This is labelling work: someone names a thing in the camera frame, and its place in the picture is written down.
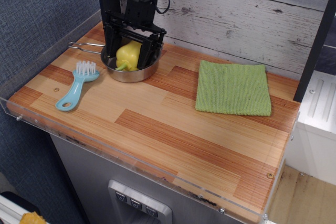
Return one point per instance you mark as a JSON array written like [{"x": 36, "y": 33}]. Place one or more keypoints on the black vertical post left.
[{"x": 111, "y": 18}]

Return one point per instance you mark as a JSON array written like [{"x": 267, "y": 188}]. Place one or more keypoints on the grey metal cabinet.
[{"x": 90, "y": 173}]

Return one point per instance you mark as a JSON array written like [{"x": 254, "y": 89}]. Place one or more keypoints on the clear acrylic table guard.
[{"x": 230, "y": 162}]

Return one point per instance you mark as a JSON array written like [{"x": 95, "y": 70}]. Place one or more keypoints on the black vertical post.
[
  {"x": 316, "y": 48},
  {"x": 111, "y": 18}
]

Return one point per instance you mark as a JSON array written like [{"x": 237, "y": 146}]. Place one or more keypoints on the yellow toy bell pepper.
[{"x": 127, "y": 56}]

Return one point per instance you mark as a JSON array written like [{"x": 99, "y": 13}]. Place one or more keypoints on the black vertical post right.
[{"x": 316, "y": 48}]

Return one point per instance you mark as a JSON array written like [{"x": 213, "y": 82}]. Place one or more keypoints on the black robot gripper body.
[{"x": 138, "y": 21}]

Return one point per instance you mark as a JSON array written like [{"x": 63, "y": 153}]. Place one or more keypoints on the silver button panel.
[{"x": 131, "y": 206}]

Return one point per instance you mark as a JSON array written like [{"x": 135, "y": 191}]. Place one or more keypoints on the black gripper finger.
[
  {"x": 113, "y": 40},
  {"x": 149, "y": 52}
]

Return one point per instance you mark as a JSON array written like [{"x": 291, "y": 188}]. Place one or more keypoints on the yellow and black object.
[{"x": 27, "y": 218}]

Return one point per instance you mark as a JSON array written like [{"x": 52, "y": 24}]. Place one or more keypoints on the light blue dish brush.
[{"x": 85, "y": 71}]

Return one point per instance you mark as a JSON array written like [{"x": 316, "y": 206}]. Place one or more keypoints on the white appliance on right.
[{"x": 311, "y": 148}]

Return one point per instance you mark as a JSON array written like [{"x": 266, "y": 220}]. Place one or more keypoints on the green towel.
[{"x": 233, "y": 89}]

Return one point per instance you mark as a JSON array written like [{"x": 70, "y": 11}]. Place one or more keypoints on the small steel pan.
[{"x": 110, "y": 63}]

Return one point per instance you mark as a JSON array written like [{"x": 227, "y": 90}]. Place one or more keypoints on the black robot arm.
[{"x": 132, "y": 37}]

